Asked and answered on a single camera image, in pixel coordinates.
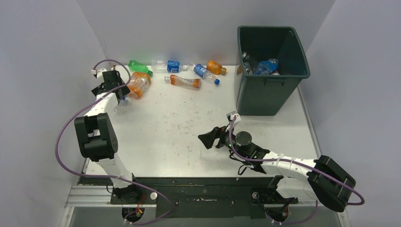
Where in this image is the blue label bottle edge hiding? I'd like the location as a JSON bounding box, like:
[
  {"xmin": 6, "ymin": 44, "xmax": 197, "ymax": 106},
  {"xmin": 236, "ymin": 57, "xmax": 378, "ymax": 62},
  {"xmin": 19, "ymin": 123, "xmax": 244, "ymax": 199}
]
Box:
[{"xmin": 253, "ymin": 59, "xmax": 279, "ymax": 75}]

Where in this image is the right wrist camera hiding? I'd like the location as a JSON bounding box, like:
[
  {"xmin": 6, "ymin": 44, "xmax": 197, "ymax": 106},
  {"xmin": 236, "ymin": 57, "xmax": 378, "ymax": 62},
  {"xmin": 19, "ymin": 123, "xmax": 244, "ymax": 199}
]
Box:
[{"xmin": 227, "ymin": 111, "xmax": 242, "ymax": 128}]

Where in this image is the large orange label bottle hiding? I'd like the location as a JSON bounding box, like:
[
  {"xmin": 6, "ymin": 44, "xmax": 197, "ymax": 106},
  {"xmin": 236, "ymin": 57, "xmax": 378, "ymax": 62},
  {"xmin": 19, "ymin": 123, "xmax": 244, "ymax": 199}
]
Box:
[{"xmin": 127, "ymin": 72, "xmax": 151, "ymax": 99}]

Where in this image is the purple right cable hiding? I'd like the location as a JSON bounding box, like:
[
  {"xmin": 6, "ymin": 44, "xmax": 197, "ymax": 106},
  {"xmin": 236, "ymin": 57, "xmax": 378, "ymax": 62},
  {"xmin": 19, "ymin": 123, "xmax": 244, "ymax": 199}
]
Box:
[{"xmin": 228, "ymin": 116, "xmax": 366, "ymax": 207}]

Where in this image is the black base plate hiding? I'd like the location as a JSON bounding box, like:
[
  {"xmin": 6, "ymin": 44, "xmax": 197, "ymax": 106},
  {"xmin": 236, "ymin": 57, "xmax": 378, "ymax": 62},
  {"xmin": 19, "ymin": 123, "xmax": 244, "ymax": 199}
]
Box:
[{"xmin": 110, "ymin": 176, "xmax": 298, "ymax": 219}]

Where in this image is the clear bottle blue label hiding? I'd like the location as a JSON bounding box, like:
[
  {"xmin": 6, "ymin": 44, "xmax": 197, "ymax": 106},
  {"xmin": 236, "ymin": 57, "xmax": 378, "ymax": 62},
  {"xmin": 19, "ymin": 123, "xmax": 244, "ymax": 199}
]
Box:
[{"xmin": 151, "ymin": 60, "xmax": 188, "ymax": 73}]

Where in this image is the blue label bottle blue cap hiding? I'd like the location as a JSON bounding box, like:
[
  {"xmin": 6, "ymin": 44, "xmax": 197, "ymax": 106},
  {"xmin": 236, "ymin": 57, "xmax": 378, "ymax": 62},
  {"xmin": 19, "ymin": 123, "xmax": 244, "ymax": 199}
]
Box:
[{"xmin": 193, "ymin": 64, "xmax": 220, "ymax": 86}]

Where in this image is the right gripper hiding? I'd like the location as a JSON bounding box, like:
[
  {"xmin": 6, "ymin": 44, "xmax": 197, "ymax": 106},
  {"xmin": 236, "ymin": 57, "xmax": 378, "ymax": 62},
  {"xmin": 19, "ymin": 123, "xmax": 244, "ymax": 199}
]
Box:
[{"xmin": 199, "ymin": 123, "xmax": 248, "ymax": 159}]

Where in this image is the orange juice bottle far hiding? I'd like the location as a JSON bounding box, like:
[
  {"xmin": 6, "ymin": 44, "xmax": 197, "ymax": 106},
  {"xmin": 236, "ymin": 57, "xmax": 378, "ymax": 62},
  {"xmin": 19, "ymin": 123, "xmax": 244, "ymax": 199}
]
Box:
[{"xmin": 207, "ymin": 60, "xmax": 227, "ymax": 75}]

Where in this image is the slim blue label bottle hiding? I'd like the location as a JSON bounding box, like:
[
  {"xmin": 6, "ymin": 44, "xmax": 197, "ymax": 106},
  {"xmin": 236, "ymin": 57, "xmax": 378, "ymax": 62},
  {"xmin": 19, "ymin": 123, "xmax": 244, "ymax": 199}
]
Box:
[{"xmin": 114, "ymin": 96, "xmax": 131, "ymax": 114}]

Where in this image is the dark green plastic bin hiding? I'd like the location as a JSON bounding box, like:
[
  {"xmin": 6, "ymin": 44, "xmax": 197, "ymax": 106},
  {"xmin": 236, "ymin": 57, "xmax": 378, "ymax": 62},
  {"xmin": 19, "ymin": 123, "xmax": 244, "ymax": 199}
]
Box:
[{"xmin": 234, "ymin": 26, "xmax": 311, "ymax": 116}]

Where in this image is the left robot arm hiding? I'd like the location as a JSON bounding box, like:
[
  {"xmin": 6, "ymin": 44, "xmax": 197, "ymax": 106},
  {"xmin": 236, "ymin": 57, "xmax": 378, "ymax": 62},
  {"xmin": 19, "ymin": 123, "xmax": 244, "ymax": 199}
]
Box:
[{"xmin": 74, "ymin": 69, "xmax": 141, "ymax": 204}]

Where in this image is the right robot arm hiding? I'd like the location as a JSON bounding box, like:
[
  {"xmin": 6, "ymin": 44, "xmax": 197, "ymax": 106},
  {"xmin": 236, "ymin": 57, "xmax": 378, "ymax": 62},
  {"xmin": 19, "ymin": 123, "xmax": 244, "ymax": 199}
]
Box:
[{"xmin": 198, "ymin": 126, "xmax": 356, "ymax": 212}]

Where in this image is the green plastic bottle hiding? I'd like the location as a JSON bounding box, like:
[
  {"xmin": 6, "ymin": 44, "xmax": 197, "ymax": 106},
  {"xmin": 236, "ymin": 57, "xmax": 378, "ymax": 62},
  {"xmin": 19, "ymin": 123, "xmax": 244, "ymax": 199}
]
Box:
[{"xmin": 128, "ymin": 60, "xmax": 153, "ymax": 77}]

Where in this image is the clear bottle silver cap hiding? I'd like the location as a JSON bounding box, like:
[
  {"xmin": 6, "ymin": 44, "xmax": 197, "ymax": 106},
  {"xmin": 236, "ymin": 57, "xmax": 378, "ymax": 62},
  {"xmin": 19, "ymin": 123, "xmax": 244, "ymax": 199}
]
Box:
[{"xmin": 242, "ymin": 51, "xmax": 258, "ymax": 74}]

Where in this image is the flattened orange label bottle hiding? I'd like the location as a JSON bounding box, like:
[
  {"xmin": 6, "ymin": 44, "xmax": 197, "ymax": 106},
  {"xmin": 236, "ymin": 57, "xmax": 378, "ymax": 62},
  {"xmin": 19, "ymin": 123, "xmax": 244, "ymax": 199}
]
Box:
[{"xmin": 164, "ymin": 75, "xmax": 201, "ymax": 89}]

